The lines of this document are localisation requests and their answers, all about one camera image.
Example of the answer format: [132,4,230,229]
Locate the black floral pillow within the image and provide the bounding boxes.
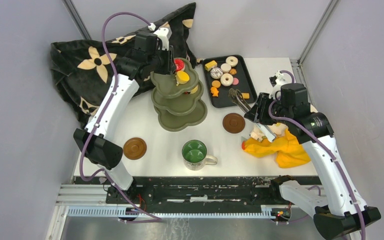
[49,2,200,127]

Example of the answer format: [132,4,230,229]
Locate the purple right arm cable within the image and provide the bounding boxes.
[267,70,367,240]

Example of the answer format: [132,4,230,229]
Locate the green three-tier serving stand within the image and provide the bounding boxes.
[150,57,208,132]

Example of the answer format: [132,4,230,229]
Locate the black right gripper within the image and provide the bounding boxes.
[244,91,293,125]

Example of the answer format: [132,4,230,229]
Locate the yellow cloth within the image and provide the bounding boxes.
[241,130,311,169]

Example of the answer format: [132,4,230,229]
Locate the red flower donut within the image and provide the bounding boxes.
[174,58,186,72]

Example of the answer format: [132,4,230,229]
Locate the white round pastry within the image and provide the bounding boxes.
[220,63,232,73]

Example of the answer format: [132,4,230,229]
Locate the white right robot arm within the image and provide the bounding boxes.
[244,83,381,240]

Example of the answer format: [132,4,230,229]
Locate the white patterned cloth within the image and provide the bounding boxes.
[249,123,288,143]

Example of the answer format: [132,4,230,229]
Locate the chocolate striped white donut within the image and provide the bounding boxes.
[209,67,224,80]

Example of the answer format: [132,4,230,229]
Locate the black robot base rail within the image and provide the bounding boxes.
[89,175,303,215]

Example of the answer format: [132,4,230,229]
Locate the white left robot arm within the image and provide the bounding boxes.
[73,27,176,204]

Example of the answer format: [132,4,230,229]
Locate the white glazed donut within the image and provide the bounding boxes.
[225,55,239,68]

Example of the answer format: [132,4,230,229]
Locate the orange flower biscuit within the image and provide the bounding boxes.
[228,68,237,76]

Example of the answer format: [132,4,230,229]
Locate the black dessert tray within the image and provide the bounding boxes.
[202,54,258,109]

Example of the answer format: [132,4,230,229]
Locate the brown wooden coaster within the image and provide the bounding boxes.
[123,137,147,160]
[222,113,246,134]

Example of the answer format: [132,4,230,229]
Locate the white ring donut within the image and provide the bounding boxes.
[219,73,234,87]

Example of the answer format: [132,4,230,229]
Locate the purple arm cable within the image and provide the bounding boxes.
[79,11,163,223]
[267,70,367,240]

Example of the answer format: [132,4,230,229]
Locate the square waffle biscuit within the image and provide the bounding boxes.
[241,92,250,100]

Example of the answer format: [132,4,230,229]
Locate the pink macaron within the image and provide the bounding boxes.
[232,77,239,85]

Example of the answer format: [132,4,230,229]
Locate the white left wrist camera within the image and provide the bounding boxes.
[154,27,172,51]

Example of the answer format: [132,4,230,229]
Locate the green enamel mug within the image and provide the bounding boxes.
[181,139,219,171]

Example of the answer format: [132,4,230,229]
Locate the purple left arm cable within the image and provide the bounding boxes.
[79,11,163,223]

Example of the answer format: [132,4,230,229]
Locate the round orange biscuit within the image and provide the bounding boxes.
[211,80,221,89]

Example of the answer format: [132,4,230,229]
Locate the orange fish biscuit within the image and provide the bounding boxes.
[210,86,219,97]

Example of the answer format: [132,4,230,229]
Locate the yellow swirl roll cake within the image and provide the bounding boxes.
[189,84,199,94]

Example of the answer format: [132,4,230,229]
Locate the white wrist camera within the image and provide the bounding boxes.
[154,27,172,51]
[269,70,290,99]

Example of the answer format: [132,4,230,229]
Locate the yellow layered cake slice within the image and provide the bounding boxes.
[204,60,218,72]

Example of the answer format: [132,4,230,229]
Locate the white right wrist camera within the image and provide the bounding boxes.
[269,70,290,99]

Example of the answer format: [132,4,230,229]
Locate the metal serving tongs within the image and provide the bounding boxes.
[228,88,251,113]

